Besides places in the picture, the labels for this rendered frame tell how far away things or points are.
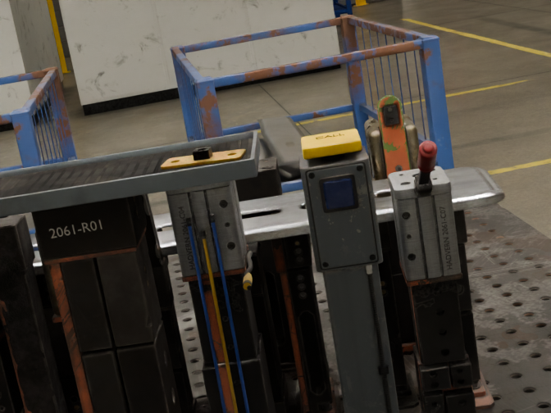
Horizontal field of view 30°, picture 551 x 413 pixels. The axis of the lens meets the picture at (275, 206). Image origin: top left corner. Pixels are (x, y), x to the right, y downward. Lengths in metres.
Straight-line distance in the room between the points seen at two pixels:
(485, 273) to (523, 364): 0.40
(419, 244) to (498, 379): 0.37
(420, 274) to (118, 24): 8.17
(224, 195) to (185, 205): 0.05
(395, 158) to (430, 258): 0.33
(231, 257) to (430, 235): 0.24
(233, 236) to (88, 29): 8.14
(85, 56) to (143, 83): 0.56
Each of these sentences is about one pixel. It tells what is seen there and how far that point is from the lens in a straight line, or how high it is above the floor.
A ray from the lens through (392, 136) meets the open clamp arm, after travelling 1.54.
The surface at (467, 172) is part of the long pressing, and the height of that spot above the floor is 1.00.
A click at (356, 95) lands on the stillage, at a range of 4.52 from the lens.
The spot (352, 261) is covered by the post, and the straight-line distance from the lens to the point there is 1.06.
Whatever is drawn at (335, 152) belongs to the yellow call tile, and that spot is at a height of 1.15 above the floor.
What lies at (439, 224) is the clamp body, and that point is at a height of 1.01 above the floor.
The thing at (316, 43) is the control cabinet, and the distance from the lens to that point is 9.51.
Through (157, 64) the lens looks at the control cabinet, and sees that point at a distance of 9.35.
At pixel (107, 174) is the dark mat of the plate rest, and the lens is 1.08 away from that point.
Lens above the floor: 1.38
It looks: 15 degrees down
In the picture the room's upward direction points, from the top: 10 degrees counter-clockwise
